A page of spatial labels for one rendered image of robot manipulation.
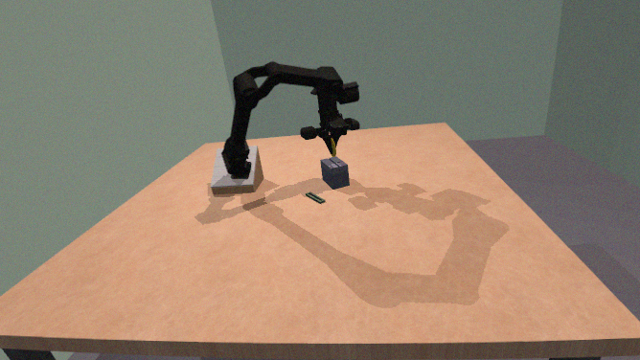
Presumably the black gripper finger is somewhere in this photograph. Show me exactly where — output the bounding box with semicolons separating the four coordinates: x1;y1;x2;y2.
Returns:
331;135;341;147
317;134;332;154

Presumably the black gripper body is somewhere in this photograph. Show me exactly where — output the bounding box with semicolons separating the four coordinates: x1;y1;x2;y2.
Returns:
300;106;360;140

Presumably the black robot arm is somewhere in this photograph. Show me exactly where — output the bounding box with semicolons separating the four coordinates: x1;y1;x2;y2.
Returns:
221;61;359;179

